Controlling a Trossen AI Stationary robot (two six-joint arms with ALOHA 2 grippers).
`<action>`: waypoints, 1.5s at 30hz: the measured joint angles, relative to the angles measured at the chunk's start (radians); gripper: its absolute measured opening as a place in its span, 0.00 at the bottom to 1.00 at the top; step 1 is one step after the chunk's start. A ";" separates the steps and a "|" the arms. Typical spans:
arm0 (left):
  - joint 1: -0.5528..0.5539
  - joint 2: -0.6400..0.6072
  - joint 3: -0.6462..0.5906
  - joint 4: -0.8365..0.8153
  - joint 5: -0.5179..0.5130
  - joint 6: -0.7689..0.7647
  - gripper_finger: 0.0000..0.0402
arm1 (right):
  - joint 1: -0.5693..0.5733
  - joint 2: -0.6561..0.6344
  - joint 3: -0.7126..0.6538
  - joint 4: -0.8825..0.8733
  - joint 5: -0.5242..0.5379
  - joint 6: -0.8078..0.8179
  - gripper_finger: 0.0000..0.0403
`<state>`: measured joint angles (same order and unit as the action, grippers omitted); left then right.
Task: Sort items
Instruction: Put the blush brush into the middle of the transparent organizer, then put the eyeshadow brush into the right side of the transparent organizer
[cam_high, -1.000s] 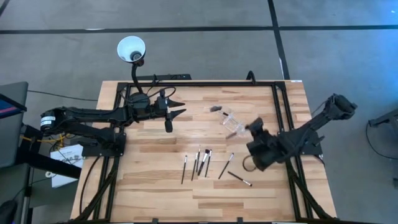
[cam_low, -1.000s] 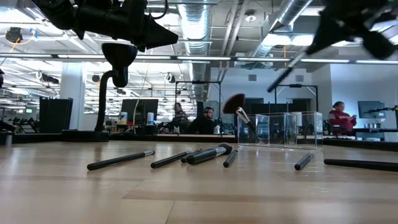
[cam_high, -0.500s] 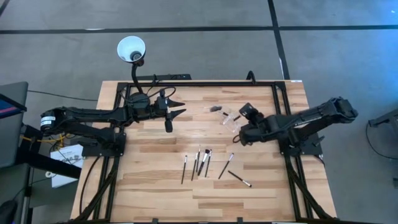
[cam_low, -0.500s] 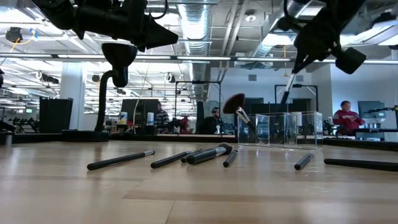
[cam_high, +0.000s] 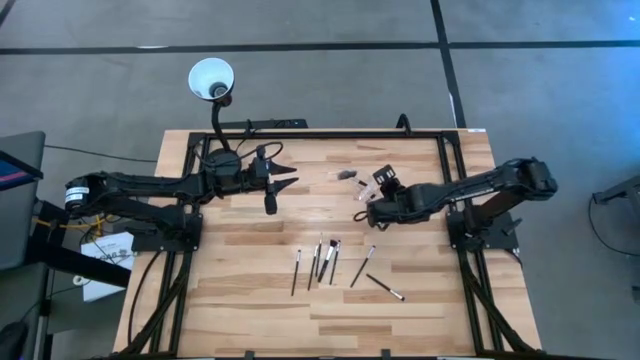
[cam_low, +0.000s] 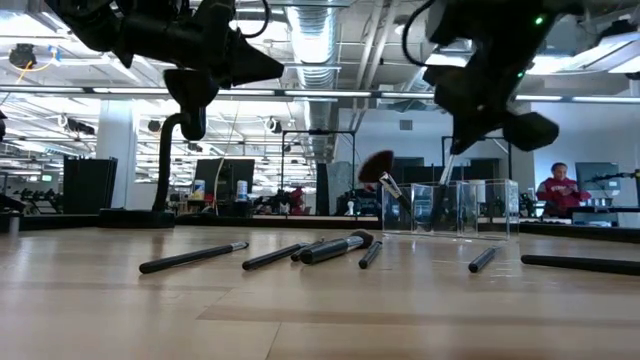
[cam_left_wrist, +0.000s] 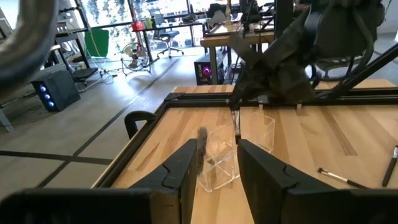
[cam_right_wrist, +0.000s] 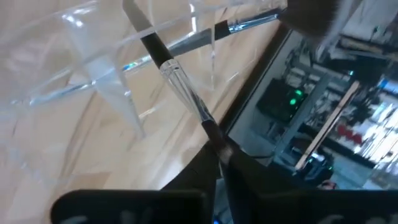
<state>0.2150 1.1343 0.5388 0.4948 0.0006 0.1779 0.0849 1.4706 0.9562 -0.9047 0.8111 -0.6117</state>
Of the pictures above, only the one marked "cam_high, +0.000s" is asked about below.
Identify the yellow cable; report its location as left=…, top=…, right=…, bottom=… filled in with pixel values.
left=32, top=214, right=109, bottom=236

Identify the black power strip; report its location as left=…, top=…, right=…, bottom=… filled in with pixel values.
left=219, top=118, right=309, bottom=130

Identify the black metal stand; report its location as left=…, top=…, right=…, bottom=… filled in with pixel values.
left=592, top=173, right=640, bottom=206

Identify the thick black cable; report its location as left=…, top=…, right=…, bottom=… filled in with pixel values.
left=127, top=249, right=166, bottom=346

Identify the dark monitor colourful screen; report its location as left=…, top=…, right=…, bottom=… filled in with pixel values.
left=0, top=149, right=45, bottom=192

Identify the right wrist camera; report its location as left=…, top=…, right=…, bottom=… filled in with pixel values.
left=367, top=198, right=396, bottom=230

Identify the white paper sheet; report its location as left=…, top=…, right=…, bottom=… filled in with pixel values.
left=79, top=231, right=136, bottom=304

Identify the grey desk panel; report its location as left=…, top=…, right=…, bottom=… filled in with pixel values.
left=0, top=130, right=46, bottom=271

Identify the black stand beam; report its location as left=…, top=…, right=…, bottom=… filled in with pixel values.
left=24, top=199, right=132, bottom=290

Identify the black aluminium table frame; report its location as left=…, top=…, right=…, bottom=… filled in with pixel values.
left=107, top=128, right=544, bottom=360

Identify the thin black floor cable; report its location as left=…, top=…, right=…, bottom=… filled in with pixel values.
left=43, top=143, right=159, bottom=164

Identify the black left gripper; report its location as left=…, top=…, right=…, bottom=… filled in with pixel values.
left=243, top=145, right=300, bottom=217

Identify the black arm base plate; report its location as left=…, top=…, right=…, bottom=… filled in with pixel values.
left=446, top=209, right=520, bottom=251
left=130, top=212, right=204, bottom=253

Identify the black computer mouse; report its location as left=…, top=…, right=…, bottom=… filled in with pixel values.
left=0, top=321, right=29, bottom=360

